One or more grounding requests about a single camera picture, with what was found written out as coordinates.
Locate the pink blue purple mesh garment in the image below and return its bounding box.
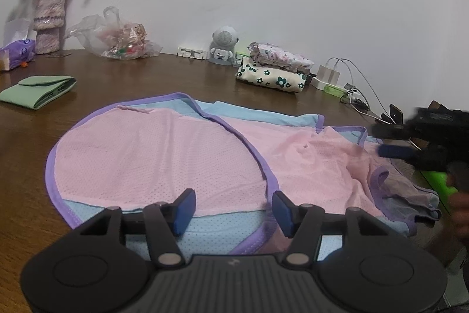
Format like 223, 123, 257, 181
45, 93, 441, 256

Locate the person's right hand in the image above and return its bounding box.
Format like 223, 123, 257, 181
448, 191, 469, 239

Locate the black phone holder stand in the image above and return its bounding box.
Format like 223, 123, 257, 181
374, 104, 404, 125

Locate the green transparent box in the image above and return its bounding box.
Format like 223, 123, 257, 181
323, 83, 347, 99

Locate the right white charger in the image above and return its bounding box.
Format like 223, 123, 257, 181
327, 67, 340, 85

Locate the white charger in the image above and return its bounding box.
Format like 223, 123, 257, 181
327, 67, 340, 85
316, 65, 332, 83

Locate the white power strip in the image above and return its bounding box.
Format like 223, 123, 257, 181
310, 77, 327, 91

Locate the left white charger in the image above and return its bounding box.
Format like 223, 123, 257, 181
316, 65, 332, 83

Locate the cream green-flower folded cloth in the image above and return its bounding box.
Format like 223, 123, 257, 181
236, 57, 307, 93

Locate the white letter block ornament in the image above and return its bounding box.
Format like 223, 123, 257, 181
176, 47, 206, 60

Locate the white pink-flower folded cloth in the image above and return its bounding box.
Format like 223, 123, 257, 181
247, 42, 314, 74

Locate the white astronaut figure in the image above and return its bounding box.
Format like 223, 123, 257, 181
208, 26, 239, 66

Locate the green fabric pouch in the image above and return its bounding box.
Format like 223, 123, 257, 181
1, 75, 76, 110

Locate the clear plastic snack bag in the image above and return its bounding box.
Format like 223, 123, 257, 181
65, 6, 162, 60

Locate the purple tissue box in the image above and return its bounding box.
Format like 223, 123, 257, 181
1, 18, 36, 72

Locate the black cable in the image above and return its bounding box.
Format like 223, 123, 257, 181
339, 90, 371, 112

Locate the white charging cable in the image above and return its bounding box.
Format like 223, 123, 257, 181
326, 56, 395, 123

